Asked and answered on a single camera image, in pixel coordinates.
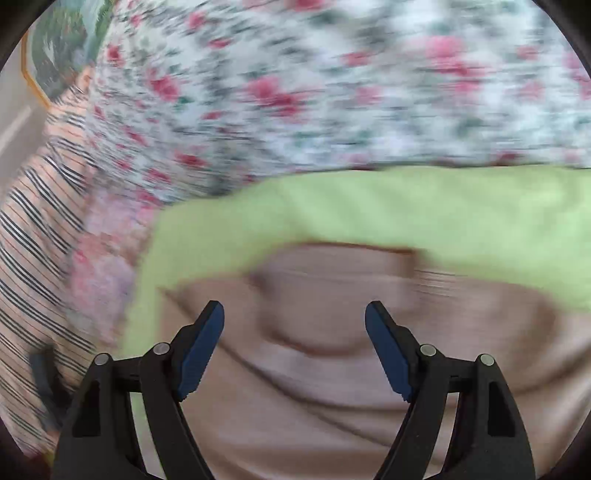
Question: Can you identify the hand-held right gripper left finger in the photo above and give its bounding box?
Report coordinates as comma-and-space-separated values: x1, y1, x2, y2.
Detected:
50, 300, 225, 480

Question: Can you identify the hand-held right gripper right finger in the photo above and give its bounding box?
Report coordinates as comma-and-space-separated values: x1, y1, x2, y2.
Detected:
365, 301, 536, 480

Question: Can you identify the pastel floral pillow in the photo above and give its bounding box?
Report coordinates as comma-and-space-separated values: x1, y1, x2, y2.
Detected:
69, 187, 161, 349

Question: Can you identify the rose print floral bedsheet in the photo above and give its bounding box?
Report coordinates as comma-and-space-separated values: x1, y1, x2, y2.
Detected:
85, 0, 591, 206

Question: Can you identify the pink knit sweater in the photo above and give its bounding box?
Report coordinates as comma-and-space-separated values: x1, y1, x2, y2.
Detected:
159, 242, 591, 480

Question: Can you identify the light green bed sheet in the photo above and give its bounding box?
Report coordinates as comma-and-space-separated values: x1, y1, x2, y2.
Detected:
121, 165, 591, 365

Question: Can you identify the green picture with orange frame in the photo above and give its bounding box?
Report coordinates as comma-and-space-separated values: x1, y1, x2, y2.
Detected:
22, 0, 115, 109

